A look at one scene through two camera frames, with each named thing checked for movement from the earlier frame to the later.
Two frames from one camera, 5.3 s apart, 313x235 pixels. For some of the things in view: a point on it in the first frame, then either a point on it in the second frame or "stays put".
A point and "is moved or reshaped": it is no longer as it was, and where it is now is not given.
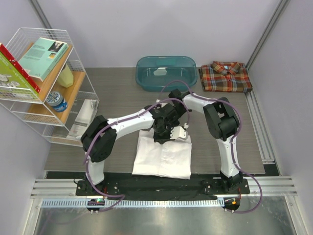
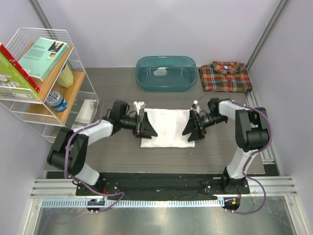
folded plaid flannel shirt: [225, 76] stays put
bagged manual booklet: [88, 112] stays put
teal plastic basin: [153, 72] stays put
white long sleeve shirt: [171, 159] is moved or reshaped
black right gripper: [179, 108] → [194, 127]
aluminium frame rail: [67, 187] stays put
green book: [12, 84] stays put
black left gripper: [162, 140] → [148, 129]
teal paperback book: [42, 57] stays put
